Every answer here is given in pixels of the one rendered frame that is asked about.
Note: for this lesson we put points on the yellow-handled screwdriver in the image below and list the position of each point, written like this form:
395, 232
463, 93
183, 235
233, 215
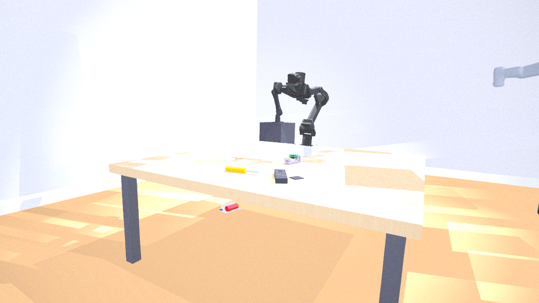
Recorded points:
238, 170

